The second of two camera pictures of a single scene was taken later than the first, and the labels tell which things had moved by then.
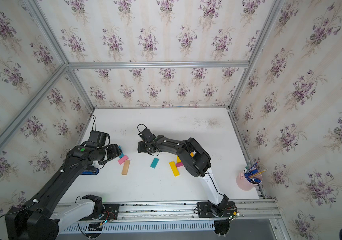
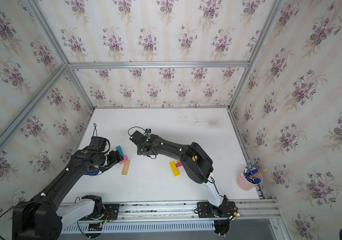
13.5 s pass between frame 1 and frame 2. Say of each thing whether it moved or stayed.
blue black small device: stayed
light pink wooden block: stayed
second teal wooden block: stayed
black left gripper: moved
